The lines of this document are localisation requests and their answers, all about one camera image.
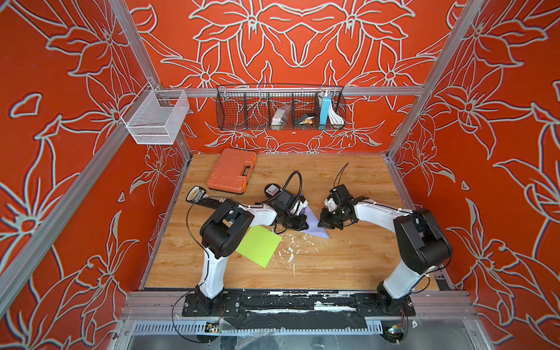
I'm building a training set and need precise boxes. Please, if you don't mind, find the light lavender square paper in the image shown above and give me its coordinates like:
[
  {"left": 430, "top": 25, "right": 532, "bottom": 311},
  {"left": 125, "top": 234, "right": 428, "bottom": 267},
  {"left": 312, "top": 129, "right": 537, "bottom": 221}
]
[{"left": 303, "top": 207, "right": 330, "bottom": 239}]

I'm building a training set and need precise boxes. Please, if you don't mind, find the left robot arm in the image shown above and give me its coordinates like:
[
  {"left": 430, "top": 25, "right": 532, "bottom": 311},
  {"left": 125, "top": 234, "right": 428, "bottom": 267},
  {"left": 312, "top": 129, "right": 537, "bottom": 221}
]
[{"left": 188, "top": 196, "right": 309, "bottom": 314}]

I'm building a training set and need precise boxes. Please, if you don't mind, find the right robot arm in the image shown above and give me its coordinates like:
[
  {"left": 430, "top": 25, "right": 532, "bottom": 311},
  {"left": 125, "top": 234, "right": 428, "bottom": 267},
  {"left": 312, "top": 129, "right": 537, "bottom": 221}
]
[{"left": 319, "top": 195, "right": 453, "bottom": 314}]

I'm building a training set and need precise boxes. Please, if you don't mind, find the lime green square paper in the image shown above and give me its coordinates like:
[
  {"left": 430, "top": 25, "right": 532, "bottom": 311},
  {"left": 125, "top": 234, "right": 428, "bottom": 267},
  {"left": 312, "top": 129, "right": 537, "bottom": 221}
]
[{"left": 236, "top": 226, "right": 281, "bottom": 268}]

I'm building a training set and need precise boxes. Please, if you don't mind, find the black round disc with label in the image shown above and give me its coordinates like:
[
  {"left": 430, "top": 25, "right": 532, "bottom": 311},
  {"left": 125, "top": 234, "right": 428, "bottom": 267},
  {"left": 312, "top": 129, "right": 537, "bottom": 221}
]
[{"left": 264, "top": 183, "right": 281, "bottom": 199}]

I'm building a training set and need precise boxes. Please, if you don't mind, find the orange plastic tool case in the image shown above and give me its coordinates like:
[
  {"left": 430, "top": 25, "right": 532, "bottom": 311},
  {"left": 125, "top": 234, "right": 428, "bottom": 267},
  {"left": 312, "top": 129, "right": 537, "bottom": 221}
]
[{"left": 206, "top": 148, "right": 257, "bottom": 195}]

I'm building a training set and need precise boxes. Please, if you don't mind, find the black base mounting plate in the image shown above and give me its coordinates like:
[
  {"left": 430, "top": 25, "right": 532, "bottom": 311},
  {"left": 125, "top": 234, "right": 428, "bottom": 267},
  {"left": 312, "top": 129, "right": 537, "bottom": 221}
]
[{"left": 179, "top": 289, "right": 416, "bottom": 317}]

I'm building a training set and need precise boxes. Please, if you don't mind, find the black item in basket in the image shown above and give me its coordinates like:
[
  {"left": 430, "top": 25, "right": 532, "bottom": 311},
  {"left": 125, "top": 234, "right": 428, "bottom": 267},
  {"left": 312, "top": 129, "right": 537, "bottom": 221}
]
[{"left": 294, "top": 113, "right": 316, "bottom": 128}]

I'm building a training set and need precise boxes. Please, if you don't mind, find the silver packet in basket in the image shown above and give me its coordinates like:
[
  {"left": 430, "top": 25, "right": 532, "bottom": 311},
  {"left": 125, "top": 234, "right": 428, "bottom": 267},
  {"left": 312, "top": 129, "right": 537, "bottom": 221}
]
[{"left": 271, "top": 106, "right": 291, "bottom": 131}]

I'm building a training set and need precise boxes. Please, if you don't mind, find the light blue box in basket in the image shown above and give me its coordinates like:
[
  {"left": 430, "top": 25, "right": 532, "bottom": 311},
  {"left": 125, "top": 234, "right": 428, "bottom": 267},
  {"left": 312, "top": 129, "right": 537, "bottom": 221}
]
[{"left": 318, "top": 96, "right": 331, "bottom": 130}]

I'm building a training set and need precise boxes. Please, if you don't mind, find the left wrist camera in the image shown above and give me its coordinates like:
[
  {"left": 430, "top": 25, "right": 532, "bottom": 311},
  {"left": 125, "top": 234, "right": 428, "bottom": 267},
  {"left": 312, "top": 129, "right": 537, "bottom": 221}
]
[{"left": 290, "top": 195, "right": 308, "bottom": 216}]

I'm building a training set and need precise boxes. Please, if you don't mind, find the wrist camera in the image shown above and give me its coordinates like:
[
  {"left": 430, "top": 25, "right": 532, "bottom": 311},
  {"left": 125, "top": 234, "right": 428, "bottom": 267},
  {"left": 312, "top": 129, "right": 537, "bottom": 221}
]
[
  {"left": 325, "top": 185, "right": 354, "bottom": 212},
  {"left": 290, "top": 195, "right": 308, "bottom": 216}
]

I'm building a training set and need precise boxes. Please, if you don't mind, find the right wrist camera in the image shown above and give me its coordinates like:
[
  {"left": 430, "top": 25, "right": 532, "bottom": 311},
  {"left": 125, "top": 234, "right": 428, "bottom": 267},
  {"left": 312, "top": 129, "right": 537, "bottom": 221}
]
[{"left": 325, "top": 185, "right": 354, "bottom": 212}]

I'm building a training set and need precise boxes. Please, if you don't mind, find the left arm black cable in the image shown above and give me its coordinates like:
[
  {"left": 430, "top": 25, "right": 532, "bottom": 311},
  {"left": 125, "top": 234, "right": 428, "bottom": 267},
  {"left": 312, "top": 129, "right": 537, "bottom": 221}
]
[{"left": 262, "top": 170, "right": 303, "bottom": 207}]

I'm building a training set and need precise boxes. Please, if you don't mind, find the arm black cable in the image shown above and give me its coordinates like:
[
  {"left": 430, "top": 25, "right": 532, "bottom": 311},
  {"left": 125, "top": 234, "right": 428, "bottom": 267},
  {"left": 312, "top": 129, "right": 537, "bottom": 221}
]
[
  {"left": 262, "top": 170, "right": 303, "bottom": 207},
  {"left": 333, "top": 162, "right": 350, "bottom": 188}
]

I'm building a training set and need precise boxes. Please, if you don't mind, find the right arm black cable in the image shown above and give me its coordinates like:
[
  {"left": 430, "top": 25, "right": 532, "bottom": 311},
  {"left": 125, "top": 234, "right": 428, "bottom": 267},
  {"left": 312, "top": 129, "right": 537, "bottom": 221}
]
[{"left": 333, "top": 162, "right": 350, "bottom": 188}]

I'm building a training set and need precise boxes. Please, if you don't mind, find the black wire wall basket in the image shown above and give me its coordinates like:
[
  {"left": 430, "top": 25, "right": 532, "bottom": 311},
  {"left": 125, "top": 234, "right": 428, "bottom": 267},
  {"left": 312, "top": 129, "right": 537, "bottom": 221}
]
[{"left": 216, "top": 84, "right": 347, "bottom": 131}]

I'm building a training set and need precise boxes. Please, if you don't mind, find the white slotted cable duct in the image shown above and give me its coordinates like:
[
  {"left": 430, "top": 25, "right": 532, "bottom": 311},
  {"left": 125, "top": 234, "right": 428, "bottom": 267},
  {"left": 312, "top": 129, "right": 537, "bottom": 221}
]
[{"left": 131, "top": 320, "right": 384, "bottom": 336}]

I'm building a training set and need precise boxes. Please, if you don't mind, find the clear plastic wall bin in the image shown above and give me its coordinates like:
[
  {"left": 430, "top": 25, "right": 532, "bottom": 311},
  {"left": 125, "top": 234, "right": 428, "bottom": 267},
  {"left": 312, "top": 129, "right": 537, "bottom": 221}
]
[{"left": 122, "top": 90, "right": 190, "bottom": 146}]

